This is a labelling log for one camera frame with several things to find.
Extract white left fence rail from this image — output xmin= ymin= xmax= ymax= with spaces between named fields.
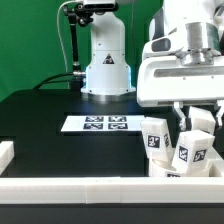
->
xmin=0 ymin=141 xmax=14 ymax=175

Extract white fence rail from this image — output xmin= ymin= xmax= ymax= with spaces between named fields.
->
xmin=0 ymin=177 xmax=224 ymax=204
xmin=0 ymin=141 xmax=14 ymax=175
xmin=210 ymin=154 xmax=224 ymax=177

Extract white right fence rail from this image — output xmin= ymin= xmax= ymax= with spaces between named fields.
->
xmin=210 ymin=154 xmax=224 ymax=177

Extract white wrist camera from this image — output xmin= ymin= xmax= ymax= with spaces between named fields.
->
xmin=142 ymin=34 xmax=185 ymax=60

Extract white front fence rail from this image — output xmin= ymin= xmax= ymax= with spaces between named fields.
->
xmin=0 ymin=177 xmax=224 ymax=204

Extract white round stool seat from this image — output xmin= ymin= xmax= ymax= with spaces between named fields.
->
xmin=148 ymin=149 xmax=211 ymax=177

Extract black cables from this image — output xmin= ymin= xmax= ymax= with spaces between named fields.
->
xmin=33 ymin=71 xmax=87 ymax=90

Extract white cable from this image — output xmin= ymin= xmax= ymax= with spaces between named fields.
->
xmin=56 ymin=0 xmax=84 ymax=73

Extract white marker base plate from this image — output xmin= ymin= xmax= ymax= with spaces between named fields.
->
xmin=61 ymin=115 xmax=144 ymax=132

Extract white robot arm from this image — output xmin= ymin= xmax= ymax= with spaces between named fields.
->
xmin=82 ymin=0 xmax=224 ymax=128

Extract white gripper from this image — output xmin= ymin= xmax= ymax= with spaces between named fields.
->
xmin=137 ymin=56 xmax=224 ymax=131

